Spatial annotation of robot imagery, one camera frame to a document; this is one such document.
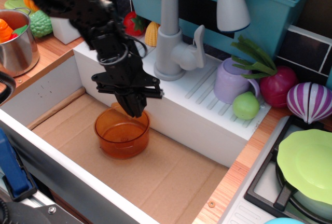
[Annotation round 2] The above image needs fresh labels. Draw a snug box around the lilac plastic cup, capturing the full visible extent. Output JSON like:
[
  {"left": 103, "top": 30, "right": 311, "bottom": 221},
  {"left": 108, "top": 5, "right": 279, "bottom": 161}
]
[{"left": 214, "top": 58, "right": 260, "bottom": 104}]

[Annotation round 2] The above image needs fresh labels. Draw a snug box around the white salt shaker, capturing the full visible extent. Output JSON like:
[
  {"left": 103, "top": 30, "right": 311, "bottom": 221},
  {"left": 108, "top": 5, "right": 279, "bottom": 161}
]
[{"left": 50, "top": 17, "right": 80, "bottom": 45}]

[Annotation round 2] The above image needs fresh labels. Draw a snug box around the blue clamp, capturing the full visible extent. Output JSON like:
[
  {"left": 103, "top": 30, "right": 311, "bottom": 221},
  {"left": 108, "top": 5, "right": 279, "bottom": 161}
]
[{"left": 1, "top": 129, "right": 38, "bottom": 202}]

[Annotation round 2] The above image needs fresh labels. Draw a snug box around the green toy pear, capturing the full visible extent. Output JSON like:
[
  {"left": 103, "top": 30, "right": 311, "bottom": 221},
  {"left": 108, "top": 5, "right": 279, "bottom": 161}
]
[{"left": 232, "top": 91, "right": 260, "bottom": 120}]

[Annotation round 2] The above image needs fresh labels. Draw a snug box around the red toy strawberry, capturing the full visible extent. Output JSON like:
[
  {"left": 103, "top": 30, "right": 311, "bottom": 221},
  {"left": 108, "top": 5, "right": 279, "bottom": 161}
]
[{"left": 123, "top": 11, "right": 146, "bottom": 36}]

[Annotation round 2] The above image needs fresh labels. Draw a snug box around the white toy sink unit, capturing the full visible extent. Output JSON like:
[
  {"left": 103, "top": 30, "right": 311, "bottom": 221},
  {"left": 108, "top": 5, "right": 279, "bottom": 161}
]
[{"left": 1, "top": 43, "right": 270, "bottom": 223}]

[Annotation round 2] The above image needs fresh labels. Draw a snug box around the light green plastic plate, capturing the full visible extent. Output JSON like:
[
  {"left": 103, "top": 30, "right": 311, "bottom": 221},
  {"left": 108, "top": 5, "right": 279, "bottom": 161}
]
[{"left": 4, "top": 0, "right": 32, "bottom": 12}]

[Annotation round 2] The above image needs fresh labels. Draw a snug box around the lime green plastic plate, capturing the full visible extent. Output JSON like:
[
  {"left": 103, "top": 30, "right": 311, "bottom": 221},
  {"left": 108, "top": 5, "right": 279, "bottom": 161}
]
[{"left": 277, "top": 129, "right": 331, "bottom": 205}]

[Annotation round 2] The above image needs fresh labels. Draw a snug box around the orange translucent plastic pot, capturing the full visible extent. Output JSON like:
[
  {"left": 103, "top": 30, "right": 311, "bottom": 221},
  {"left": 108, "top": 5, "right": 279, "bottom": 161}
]
[{"left": 94, "top": 103, "right": 150, "bottom": 159}]

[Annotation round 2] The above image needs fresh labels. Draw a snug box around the teal plastic bin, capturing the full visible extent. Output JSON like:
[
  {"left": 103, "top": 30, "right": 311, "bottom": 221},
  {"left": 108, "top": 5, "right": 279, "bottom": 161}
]
[{"left": 126, "top": 0, "right": 322, "bottom": 61}]

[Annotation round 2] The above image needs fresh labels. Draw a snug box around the purple white striped toy onion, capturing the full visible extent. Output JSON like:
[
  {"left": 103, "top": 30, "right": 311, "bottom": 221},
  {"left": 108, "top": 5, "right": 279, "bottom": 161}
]
[{"left": 286, "top": 82, "right": 331, "bottom": 124}]

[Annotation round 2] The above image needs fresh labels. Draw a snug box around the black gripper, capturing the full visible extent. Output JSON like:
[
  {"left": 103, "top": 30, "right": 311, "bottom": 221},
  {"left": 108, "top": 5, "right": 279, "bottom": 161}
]
[{"left": 91, "top": 36, "right": 163, "bottom": 117}]

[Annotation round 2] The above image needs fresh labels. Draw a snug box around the orange toy pumpkin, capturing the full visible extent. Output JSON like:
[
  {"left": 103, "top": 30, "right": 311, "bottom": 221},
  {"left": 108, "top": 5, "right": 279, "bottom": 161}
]
[{"left": 23, "top": 0, "right": 39, "bottom": 12}]

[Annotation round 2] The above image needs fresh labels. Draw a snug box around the orange toy carrot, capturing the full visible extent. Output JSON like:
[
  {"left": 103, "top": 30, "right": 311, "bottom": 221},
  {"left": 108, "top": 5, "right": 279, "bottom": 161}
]
[{"left": 0, "top": 19, "right": 13, "bottom": 43}]

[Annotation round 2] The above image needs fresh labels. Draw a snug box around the red toy radish with leaves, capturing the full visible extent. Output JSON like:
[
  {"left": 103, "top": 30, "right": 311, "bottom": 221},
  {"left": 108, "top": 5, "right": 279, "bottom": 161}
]
[{"left": 231, "top": 36, "right": 299, "bottom": 108}]

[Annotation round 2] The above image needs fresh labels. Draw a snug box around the black cable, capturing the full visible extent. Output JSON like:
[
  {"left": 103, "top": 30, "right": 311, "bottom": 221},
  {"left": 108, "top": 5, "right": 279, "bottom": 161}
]
[{"left": 0, "top": 71, "right": 17, "bottom": 105}]

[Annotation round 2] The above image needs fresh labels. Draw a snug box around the yellow toy corn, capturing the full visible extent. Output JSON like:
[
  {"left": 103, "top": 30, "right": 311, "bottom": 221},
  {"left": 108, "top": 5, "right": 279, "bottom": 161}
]
[{"left": 144, "top": 21, "right": 160, "bottom": 47}]

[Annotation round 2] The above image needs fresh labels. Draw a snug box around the stainless steel pot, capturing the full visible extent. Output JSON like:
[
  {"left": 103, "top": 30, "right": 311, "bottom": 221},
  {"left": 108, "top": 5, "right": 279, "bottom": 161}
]
[{"left": 1, "top": 9, "right": 40, "bottom": 77}]

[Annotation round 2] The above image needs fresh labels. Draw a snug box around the green bumpy toy gourd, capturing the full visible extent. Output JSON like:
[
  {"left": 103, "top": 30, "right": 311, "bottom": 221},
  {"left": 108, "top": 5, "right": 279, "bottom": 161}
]
[{"left": 30, "top": 10, "right": 53, "bottom": 38}]

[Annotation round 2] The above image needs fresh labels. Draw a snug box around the black stove grate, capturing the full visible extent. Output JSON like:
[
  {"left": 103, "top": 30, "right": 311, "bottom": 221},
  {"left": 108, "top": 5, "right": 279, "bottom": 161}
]
[{"left": 244, "top": 116, "right": 331, "bottom": 223}]

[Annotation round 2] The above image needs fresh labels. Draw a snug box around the light blue plastic bowl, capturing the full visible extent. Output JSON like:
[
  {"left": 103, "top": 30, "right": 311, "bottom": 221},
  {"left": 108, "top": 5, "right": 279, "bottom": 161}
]
[{"left": 265, "top": 217, "right": 305, "bottom": 224}]

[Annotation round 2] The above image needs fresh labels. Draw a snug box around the grey toy faucet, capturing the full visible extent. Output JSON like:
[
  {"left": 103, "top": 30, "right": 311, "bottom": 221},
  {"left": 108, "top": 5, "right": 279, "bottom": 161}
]
[{"left": 154, "top": 0, "right": 251, "bottom": 81}]

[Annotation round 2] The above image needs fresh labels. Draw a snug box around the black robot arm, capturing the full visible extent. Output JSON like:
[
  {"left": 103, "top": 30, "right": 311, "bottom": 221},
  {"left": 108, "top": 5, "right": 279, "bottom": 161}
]
[{"left": 32, "top": 0, "right": 163, "bottom": 117}]

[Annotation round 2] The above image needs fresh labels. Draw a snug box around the cardboard sheet in sink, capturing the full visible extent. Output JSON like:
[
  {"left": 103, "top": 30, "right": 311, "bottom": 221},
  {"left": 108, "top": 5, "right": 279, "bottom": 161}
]
[{"left": 28, "top": 89, "right": 228, "bottom": 223}]

